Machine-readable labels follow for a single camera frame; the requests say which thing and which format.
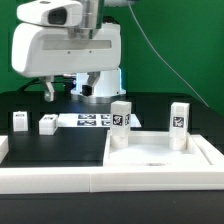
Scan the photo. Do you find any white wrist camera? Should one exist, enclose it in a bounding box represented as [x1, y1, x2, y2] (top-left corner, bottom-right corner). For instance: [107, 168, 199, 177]
[17, 0, 83, 27]

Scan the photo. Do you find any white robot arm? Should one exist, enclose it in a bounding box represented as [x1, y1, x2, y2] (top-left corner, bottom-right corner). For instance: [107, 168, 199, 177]
[11, 0, 139, 103]

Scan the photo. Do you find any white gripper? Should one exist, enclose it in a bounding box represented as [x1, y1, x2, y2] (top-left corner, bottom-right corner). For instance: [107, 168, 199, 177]
[11, 23, 121, 102]

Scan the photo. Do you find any white square tabletop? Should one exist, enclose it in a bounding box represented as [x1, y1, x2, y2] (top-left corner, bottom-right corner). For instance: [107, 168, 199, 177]
[102, 130, 212, 167]

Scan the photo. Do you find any white U-shaped obstacle fence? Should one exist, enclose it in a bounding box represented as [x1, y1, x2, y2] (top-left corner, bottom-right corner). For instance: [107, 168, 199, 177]
[0, 135, 224, 194]

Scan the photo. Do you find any black cable bundle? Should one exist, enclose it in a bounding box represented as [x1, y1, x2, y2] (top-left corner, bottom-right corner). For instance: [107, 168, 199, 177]
[18, 77, 76, 92]

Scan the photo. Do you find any white marker base plate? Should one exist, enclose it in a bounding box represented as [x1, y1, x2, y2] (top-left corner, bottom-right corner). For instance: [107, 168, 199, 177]
[58, 113, 141, 127]

